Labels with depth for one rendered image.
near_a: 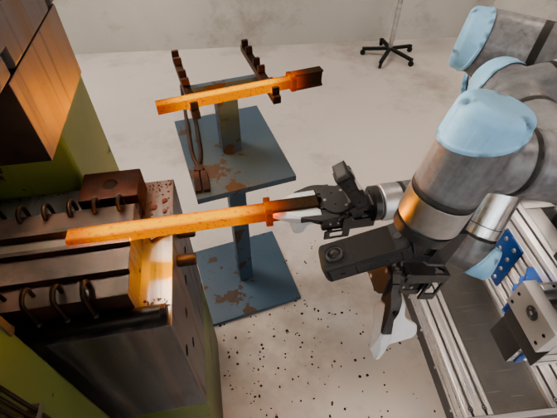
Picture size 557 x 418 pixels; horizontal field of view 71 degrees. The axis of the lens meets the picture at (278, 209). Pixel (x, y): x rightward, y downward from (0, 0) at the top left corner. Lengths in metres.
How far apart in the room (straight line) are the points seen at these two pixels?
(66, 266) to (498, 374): 1.36
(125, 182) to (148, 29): 2.89
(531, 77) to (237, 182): 0.80
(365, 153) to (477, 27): 1.73
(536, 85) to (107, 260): 0.68
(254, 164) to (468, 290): 1.00
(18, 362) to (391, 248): 0.54
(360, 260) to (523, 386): 1.20
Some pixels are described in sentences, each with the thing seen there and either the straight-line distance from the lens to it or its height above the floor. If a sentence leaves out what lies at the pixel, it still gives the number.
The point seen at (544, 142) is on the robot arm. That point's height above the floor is 1.32.
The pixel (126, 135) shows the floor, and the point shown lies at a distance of 2.77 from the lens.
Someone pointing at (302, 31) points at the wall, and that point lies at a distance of 3.70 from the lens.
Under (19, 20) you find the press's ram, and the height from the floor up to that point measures 1.39.
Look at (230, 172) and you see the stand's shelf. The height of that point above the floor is 0.76.
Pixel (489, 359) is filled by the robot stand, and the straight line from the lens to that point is 1.61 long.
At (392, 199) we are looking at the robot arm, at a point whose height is 1.02.
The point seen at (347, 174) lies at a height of 1.10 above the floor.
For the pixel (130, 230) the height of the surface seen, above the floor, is 1.01.
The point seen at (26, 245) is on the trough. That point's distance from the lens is 0.85.
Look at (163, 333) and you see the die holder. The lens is 0.76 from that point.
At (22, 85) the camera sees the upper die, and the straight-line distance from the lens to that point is 0.48.
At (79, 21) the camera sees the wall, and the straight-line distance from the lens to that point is 3.81.
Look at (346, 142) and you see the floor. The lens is 2.57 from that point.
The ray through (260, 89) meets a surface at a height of 1.03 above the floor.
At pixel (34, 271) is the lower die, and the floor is 0.99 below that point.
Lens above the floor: 1.55
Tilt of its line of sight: 48 degrees down
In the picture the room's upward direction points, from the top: straight up
